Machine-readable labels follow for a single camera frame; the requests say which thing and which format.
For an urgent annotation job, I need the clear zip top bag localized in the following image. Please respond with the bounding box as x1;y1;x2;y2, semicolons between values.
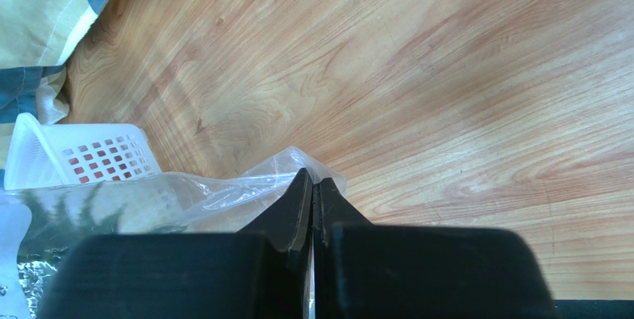
0;146;348;319

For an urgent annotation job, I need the orange fake pineapple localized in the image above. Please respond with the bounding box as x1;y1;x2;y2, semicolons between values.
9;180;190;262

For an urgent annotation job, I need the checkered blue beige pillow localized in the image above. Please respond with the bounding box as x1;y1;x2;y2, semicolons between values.
1;0;108;165

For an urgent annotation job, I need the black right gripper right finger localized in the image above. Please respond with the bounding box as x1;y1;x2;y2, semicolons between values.
313;179;557;318

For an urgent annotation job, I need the white perforated plastic basket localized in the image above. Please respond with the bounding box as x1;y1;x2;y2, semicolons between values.
4;113;161;190

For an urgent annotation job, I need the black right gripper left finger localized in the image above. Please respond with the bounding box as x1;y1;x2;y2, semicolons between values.
37;169;313;318

